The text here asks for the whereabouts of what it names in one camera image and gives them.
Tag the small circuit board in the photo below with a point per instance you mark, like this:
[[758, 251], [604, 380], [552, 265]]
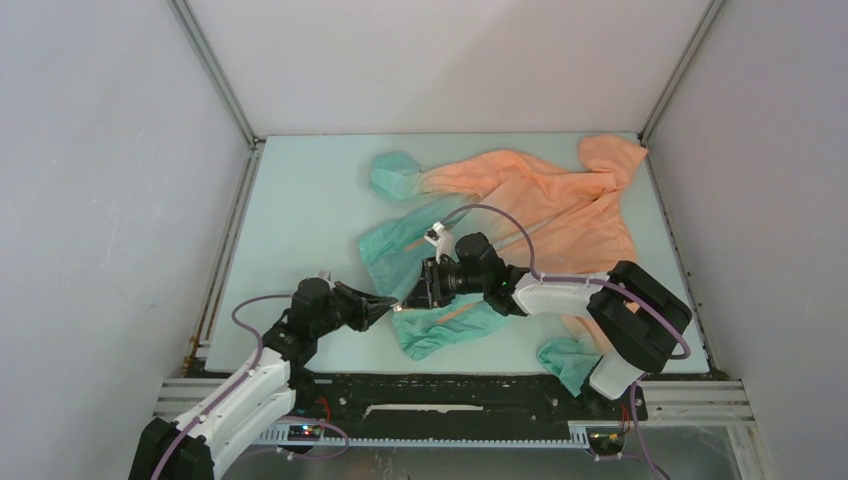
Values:
[[607, 438], [304, 432]]

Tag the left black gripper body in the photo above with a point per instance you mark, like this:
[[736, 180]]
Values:
[[344, 309]]

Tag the right corner metal post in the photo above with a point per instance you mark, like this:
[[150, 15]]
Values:
[[700, 35]]

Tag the left small circuit board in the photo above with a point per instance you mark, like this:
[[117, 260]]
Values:
[[304, 432]]

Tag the corner metal post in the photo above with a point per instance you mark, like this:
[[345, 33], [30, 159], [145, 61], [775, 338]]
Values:
[[200, 44], [700, 35]]

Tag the aluminium frame rail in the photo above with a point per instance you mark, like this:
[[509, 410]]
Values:
[[669, 402]]

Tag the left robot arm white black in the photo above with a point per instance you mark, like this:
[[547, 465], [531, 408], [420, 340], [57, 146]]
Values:
[[205, 441]]

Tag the orange and teal jacket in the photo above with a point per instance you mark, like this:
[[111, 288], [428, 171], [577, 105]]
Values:
[[573, 219]]

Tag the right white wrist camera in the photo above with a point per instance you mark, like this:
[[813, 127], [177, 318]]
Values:
[[442, 239]]

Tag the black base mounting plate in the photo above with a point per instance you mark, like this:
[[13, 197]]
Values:
[[452, 407]]

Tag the left corner metal post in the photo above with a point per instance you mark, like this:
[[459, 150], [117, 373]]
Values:
[[200, 44]]

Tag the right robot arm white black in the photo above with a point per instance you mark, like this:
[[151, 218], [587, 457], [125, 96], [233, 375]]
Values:
[[643, 320]]

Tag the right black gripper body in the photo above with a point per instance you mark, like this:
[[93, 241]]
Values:
[[454, 281]]

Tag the right small circuit board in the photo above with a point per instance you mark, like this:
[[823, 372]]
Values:
[[607, 438]]

